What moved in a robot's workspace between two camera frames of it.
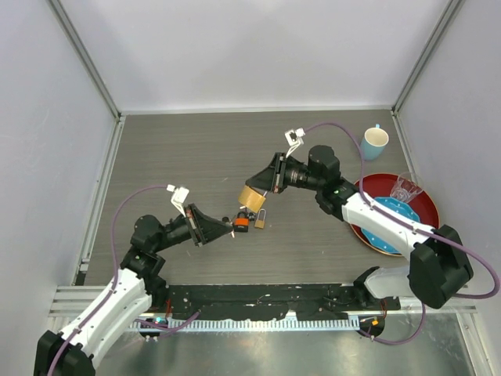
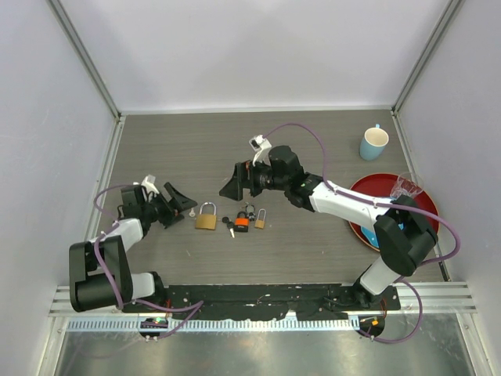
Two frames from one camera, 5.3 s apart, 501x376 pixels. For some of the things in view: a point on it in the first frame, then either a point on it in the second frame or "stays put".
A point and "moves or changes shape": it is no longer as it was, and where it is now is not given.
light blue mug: [373, 142] stays put
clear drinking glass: [406, 187] stays put
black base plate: [269, 301] stays put
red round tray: [381, 185] stays put
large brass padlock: [251, 198] moves or changes shape
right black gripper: [273, 178] -> [243, 178]
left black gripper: [203, 227] -> [171, 216]
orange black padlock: [241, 222] stays put
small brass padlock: [260, 223] stays put
